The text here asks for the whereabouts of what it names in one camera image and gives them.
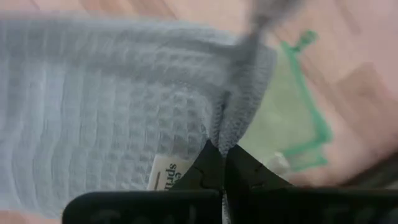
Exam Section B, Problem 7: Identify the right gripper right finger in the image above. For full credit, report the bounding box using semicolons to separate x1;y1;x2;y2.
225;144;398;224

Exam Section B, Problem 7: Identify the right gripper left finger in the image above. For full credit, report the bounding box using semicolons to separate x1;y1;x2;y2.
62;140;223;224

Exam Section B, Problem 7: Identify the pale green towel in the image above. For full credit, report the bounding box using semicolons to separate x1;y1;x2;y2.
239;29;333;172

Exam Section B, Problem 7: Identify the grey waffle towel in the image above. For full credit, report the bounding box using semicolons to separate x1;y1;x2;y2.
0;0;302;218

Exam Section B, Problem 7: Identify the cream printed towel label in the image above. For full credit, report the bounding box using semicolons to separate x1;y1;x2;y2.
146;154;195;191

